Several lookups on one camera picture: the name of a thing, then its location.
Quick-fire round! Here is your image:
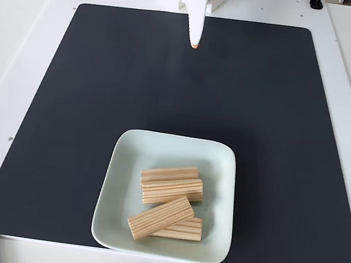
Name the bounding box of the grooved wooden block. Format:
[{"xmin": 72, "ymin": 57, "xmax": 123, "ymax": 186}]
[
  {"xmin": 137, "ymin": 170, "xmax": 206, "ymax": 213},
  {"xmin": 124, "ymin": 189, "xmax": 198, "ymax": 249},
  {"xmin": 139, "ymin": 159, "xmax": 201, "ymax": 189},
  {"xmin": 149, "ymin": 211, "xmax": 205, "ymax": 243}
]

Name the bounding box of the pale green square plate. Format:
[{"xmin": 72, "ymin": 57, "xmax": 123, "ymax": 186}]
[{"xmin": 88, "ymin": 124, "xmax": 245, "ymax": 263}]

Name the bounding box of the black rubber mat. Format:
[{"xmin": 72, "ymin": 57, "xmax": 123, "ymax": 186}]
[{"xmin": 0, "ymin": 0, "xmax": 351, "ymax": 263}]

